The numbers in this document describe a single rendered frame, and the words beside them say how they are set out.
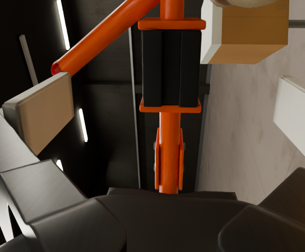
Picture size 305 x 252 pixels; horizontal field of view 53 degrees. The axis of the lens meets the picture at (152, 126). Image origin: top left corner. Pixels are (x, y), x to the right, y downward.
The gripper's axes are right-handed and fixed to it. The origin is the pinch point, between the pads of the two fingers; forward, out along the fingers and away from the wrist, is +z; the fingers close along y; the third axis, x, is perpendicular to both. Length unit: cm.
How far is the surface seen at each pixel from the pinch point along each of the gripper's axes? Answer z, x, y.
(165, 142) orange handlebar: 11.2, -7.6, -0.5
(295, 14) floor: 315, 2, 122
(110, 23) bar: 13.0, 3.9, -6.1
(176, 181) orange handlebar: 11.5, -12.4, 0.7
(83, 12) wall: 859, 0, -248
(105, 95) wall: 939, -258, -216
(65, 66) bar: 13.0, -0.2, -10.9
